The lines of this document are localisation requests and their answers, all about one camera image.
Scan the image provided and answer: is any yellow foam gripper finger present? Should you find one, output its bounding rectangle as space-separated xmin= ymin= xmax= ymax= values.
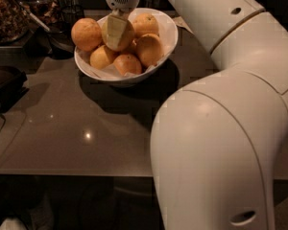
xmin=107 ymin=10 xmax=128 ymax=49

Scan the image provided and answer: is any yellowish green top orange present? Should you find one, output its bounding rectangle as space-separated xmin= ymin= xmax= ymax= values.
xmin=102 ymin=19 xmax=134 ymax=52

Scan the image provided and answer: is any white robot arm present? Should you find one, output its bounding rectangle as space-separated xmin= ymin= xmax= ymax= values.
xmin=150 ymin=0 xmax=288 ymax=230

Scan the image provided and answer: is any orange at bowl back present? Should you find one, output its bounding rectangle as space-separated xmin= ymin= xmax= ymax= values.
xmin=132 ymin=12 xmax=159 ymax=37

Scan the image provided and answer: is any orange on bowl rim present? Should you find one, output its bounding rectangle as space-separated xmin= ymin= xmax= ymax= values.
xmin=71 ymin=18 xmax=102 ymax=52

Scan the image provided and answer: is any orange at bowl front-left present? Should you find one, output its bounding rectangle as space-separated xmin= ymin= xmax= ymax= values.
xmin=89 ymin=45 xmax=117 ymax=69

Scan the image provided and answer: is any orange at bowl front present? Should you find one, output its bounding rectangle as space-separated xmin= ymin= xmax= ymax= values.
xmin=113 ymin=54 xmax=142 ymax=76

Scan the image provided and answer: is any orange at bowl right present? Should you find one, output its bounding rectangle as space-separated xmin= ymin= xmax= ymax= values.
xmin=135 ymin=34 xmax=163 ymax=68

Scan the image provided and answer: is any white ceramic bowl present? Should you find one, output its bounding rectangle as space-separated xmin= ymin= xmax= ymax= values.
xmin=73 ymin=7 xmax=179 ymax=88

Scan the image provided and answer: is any crumpled beige napkin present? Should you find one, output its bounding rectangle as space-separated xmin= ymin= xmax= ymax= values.
xmin=173 ymin=16 xmax=191 ymax=33

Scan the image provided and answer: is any large glass snack jar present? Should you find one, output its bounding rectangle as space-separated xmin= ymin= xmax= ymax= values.
xmin=0 ymin=0 xmax=29 ymax=44

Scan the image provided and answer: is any black device on left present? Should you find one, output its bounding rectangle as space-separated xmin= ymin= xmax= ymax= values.
xmin=0 ymin=66 xmax=27 ymax=113

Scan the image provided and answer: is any black wire mesh cup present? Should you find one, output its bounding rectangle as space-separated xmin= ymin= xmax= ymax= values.
xmin=61 ymin=5 xmax=84 ymax=27

